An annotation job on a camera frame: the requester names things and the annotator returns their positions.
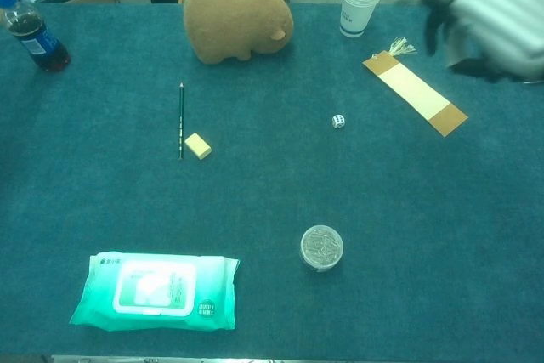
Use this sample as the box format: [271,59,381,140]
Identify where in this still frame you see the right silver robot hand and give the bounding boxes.
[393,0,532,84]

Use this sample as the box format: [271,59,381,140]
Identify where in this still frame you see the orange bookmark with tassel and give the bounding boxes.
[361,37,469,138]

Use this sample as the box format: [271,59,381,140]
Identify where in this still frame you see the stack of white paper cups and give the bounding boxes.
[338,0,387,38]

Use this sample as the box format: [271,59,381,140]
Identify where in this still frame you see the brown plush animal toy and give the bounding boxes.
[182,0,295,65]

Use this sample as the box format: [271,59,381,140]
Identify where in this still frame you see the round clear paper clip box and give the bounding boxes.
[299,224,344,273]

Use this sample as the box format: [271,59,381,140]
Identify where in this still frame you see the yellow eraser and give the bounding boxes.
[184,132,213,162]

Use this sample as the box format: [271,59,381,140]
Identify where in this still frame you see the green pencil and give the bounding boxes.
[177,82,185,161]

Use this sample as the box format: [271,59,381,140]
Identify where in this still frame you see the green wet wipes pack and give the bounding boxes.
[69,252,241,332]

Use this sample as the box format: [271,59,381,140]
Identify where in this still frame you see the cola bottle with blue cap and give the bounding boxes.
[0,0,72,73]

